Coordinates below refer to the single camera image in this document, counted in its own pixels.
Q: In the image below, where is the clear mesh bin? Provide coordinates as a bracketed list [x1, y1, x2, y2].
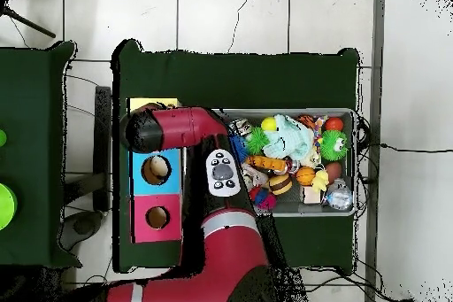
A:
[211, 107, 360, 219]

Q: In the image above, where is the dark green table cloth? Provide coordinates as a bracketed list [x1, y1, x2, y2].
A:
[111, 38, 362, 275]

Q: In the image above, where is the green spiky ball with eyes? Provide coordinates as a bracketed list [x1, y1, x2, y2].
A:
[319, 128, 350, 161]

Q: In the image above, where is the black upright panel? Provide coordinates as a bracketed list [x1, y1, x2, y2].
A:
[91, 85, 113, 213]

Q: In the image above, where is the black tripod leg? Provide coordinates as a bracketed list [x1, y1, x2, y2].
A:
[0, 0, 58, 40]

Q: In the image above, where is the wooden box with three holes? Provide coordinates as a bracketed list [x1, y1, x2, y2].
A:
[125, 97, 188, 246]

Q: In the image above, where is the mint green cloth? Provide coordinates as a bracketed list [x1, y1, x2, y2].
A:
[265, 113, 318, 163]

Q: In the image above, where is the green cloth side table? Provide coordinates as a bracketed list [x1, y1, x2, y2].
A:
[0, 41, 78, 269]

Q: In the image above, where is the bright green cup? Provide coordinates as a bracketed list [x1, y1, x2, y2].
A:
[0, 182, 19, 232]

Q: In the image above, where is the yellow ball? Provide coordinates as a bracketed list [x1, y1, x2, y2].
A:
[260, 116, 280, 133]

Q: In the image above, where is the blue spiky ball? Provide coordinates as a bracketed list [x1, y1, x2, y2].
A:
[231, 135, 249, 166]

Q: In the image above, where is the orange bumpy toy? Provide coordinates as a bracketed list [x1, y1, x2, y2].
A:
[249, 155, 290, 175]

